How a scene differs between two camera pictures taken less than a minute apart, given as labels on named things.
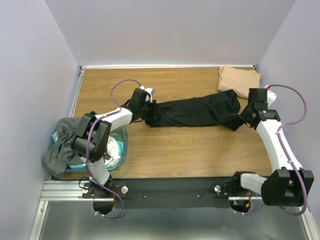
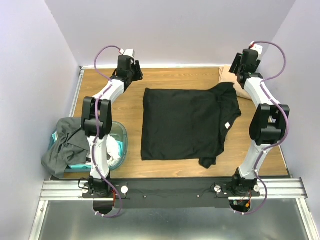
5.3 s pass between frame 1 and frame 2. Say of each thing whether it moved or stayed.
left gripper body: moved
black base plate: stayed
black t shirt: moved
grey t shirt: stayed
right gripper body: moved
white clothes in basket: stayed
